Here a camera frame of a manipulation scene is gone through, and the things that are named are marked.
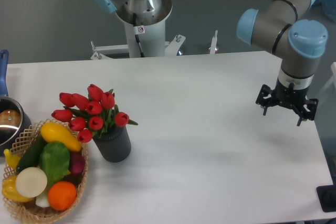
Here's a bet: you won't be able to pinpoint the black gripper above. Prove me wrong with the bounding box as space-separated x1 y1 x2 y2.
256 77 319 126

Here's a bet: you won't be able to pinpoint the red tulip bouquet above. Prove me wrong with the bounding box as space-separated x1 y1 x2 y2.
51 84 138 143

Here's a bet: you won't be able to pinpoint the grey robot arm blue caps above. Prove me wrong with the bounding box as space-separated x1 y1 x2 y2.
94 0 328 121

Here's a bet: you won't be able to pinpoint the dark grey ribbed vase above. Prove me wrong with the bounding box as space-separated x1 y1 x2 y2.
93 126 131 163

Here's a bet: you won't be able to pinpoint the black device at table edge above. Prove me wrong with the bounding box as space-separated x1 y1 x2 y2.
316 185 336 212

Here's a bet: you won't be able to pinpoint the purple red onion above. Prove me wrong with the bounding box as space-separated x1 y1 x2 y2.
69 152 86 174

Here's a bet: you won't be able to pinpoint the yellow squash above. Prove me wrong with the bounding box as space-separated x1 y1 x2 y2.
40 122 82 152

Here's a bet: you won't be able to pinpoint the green lettuce leaf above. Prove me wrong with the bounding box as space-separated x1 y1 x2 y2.
39 142 70 189

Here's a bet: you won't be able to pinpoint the orange fruit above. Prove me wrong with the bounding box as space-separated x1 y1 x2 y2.
47 181 77 211

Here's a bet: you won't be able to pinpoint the dark green cucumber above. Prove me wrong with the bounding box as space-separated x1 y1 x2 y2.
16 135 47 174

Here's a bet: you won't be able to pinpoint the white leek stalk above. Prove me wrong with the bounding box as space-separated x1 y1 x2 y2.
35 189 50 208

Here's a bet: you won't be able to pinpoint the white onion half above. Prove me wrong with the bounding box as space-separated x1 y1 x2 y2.
15 167 47 198

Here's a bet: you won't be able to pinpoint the yellow banana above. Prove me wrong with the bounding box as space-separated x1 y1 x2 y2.
3 149 21 170

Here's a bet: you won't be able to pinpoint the yellow bell pepper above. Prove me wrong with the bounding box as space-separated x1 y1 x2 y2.
2 176 34 202

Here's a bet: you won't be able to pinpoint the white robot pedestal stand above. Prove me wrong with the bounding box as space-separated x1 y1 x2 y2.
91 0 186 59

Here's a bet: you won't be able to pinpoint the blue handled saucepan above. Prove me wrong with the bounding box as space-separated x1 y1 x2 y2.
1 49 31 157

